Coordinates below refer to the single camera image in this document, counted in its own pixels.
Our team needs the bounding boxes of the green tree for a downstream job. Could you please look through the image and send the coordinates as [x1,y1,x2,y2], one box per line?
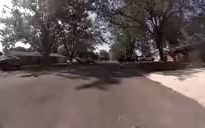
[108,9,148,63]

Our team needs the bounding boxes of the leafy tree with thin trunks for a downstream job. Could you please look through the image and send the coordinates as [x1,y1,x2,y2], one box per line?
[54,3,103,64]

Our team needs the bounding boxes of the grey asphalt road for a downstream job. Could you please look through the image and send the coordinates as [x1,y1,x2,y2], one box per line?
[0,63,205,128]

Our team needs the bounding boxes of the large tree with thick trunk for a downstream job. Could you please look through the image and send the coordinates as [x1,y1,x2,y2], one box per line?
[0,0,91,67]

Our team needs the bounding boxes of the tall dark-trunked tree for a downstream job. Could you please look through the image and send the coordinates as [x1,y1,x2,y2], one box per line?
[123,0,205,63]

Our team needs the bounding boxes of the low house with grey roof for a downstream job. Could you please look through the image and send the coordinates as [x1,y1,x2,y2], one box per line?
[5,50,68,66]

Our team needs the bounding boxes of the dark brown-roofed house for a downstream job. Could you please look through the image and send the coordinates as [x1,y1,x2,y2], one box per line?
[171,39,205,65]

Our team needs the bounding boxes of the pale concrete driveway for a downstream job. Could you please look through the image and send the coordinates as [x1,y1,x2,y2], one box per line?
[145,67,205,113]

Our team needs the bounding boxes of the dark parked car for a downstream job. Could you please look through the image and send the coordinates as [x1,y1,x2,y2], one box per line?
[0,55,23,71]

